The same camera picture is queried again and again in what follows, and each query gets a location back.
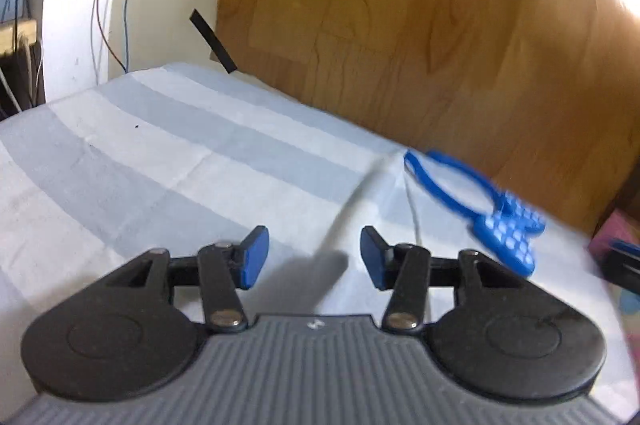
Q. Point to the blue plastic tongs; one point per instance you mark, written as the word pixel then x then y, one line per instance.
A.
pixel 510 240

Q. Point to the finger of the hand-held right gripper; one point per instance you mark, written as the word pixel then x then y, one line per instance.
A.
pixel 620 270

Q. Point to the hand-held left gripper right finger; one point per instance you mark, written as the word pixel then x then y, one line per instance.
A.
pixel 374 257

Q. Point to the striped grey bed sheet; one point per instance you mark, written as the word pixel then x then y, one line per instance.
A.
pixel 175 145

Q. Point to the pink box with dark object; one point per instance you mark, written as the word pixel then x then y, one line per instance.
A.
pixel 617 227

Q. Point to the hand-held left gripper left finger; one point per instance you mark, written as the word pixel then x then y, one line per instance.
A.
pixel 252 255

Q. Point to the black tape strip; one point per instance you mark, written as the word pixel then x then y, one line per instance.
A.
pixel 212 40

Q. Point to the wooden headboard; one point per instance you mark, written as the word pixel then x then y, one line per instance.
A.
pixel 400 30

